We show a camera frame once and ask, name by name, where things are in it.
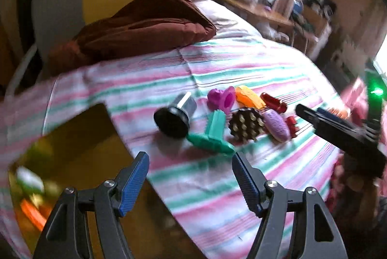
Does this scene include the red glossy capsule case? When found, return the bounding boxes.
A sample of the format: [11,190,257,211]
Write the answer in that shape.
[260,92,288,114]

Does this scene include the wooden bedside table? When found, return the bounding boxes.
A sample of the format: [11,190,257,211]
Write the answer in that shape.
[212,0,303,48]

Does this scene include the grey headboard panel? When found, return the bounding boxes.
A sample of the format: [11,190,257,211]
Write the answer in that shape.
[30,0,85,48]

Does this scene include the teal plastic T-shaped tool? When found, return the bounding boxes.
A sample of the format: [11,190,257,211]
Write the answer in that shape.
[186,109,236,155]

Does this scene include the white bed rail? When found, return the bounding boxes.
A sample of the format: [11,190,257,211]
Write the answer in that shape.
[6,42,38,96]

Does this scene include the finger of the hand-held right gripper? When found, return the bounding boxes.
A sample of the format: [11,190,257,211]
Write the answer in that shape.
[295,104,363,142]
[316,107,360,128]

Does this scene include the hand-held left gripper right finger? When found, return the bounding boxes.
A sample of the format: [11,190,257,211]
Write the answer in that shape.
[232,152,349,259]

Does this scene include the yellow plastic clip case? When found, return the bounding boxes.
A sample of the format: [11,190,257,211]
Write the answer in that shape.
[235,86,267,110]

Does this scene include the cardboard box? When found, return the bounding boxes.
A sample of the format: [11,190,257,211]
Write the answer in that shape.
[7,102,200,259]

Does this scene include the purple oval perforated case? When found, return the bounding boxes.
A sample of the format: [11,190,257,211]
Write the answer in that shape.
[261,109,291,143]

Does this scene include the purple plastic funnel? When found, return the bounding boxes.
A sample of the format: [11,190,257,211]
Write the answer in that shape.
[207,86,236,111]

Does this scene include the orange plastic rack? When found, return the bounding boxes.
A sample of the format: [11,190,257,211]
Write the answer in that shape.
[328,107,350,119]

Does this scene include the person's right hand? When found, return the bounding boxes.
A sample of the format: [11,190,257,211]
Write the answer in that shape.
[343,170,368,194]

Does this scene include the brown studded massage ball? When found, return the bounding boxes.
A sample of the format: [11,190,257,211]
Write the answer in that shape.
[228,108,266,143]

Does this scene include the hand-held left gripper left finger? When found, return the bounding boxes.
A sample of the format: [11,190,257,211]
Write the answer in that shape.
[33,151,150,259]

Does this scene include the red plastic comb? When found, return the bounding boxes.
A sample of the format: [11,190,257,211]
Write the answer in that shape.
[284,115,303,139]

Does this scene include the orange plastic piece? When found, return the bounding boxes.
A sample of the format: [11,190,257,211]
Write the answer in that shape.
[21,198,52,232]

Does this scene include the brown duvet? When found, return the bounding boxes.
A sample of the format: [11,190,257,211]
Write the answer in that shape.
[48,0,217,75]

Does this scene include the white and green packet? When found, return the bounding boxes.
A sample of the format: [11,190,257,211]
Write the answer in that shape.
[16,168,46,196]

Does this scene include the black and silver cylinder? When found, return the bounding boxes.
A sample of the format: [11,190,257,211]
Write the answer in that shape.
[153,91,198,139]

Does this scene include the striped bedsheet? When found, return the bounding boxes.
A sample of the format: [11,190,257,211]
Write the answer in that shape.
[0,0,357,259]

